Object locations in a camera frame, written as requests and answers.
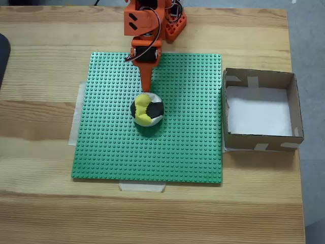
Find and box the open cardboard box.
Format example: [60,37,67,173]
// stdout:
[222,68,305,153]

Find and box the long masking tape strip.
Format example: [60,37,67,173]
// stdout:
[68,80,87,147]

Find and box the white paper sheet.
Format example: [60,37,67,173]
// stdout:
[224,85,293,137]

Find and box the green studded baseplate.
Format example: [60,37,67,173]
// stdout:
[71,52,223,185]

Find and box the black rounded object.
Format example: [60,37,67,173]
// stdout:
[0,33,12,89]

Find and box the yellow black white fabric ball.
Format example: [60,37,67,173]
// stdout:
[130,92,165,127]

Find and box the thin servo wire loop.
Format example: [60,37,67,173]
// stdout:
[125,6,163,63]

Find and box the short masking tape strip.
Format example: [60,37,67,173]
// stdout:
[118,181,167,193]

